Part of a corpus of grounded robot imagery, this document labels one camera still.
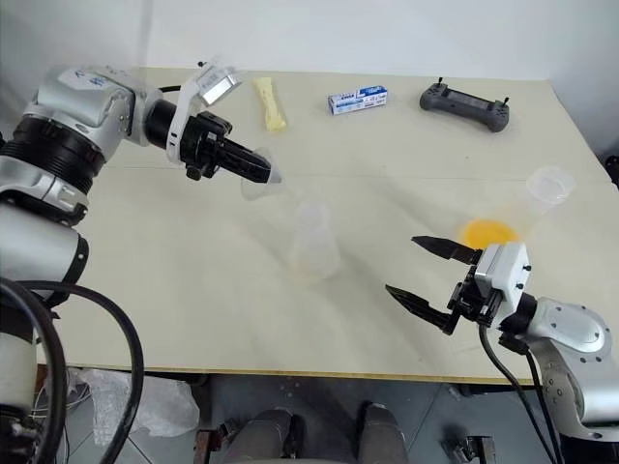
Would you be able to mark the grey handheld remote controller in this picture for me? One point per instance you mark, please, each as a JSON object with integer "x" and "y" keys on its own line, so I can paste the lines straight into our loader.
{"x": 464, "y": 104}

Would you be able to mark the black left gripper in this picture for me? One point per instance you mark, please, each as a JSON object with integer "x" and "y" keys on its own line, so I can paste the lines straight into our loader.
{"x": 205, "y": 140}

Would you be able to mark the clear cup with orange liquid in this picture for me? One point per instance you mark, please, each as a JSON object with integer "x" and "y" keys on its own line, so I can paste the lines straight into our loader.
{"x": 546, "y": 188}

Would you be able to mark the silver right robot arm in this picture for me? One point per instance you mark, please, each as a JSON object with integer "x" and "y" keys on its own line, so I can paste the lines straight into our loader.
{"x": 575, "y": 333}

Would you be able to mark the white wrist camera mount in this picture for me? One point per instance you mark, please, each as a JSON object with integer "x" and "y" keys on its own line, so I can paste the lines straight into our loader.
{"x": 505, "y": 270}
{"x": 215, "y": 83}

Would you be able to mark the dark rounded shape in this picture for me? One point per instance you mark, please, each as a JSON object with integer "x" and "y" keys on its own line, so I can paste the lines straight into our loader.
{"x": 261, "y": 435}
{"x": 387, "y": 432}

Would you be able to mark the crumpled clear plastic bag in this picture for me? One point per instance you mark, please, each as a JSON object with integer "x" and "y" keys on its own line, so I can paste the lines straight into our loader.
{"x": 159, "y": 406}

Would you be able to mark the blue and white small box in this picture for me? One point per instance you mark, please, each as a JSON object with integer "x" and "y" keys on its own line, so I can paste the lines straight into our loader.
{"x": 358, "y": 99}

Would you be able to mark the clear plastic cup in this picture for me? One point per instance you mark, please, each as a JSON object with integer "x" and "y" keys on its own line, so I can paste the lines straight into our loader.
{"x": 258, "y": 191}

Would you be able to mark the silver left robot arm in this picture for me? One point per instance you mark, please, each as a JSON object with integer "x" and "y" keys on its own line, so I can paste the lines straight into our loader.
{"x": 63, "y": 111}

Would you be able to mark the black object at table side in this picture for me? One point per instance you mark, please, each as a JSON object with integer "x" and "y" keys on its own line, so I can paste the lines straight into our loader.
{"x": 613, "y": 169}

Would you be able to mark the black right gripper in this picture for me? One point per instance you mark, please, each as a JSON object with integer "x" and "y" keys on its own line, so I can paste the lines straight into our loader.
{"x": 471, "y": 299}

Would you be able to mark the clear plastic bottle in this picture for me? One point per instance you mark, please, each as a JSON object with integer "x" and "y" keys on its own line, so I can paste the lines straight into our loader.
{"x": 314, "y": 241}

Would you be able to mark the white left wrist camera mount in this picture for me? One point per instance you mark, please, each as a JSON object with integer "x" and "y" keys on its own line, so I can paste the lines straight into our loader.
{"x": 215, "y": 83}

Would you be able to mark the yellow snack packet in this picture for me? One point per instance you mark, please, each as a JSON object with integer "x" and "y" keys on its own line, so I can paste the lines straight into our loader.
{"x": 271, "y": 108}

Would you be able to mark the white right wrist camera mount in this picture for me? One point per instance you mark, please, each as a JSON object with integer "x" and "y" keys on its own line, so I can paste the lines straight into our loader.
{"x": 505, "y": 270}

